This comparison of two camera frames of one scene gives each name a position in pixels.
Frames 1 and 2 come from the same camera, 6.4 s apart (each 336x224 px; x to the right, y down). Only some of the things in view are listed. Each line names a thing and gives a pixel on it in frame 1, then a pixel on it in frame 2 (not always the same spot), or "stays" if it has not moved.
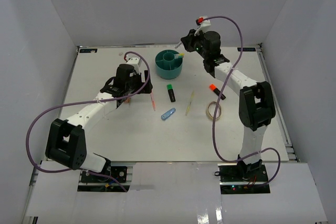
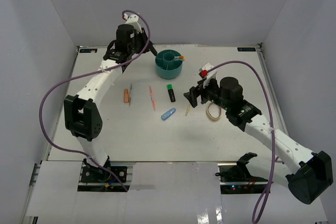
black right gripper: [188, 41] → [191, 96]
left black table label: [87, 50] stays
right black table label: [246, 49] stays
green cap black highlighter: [171, 92] stays
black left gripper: [147, 87] → [143, 36]
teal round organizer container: [167, 66] stays
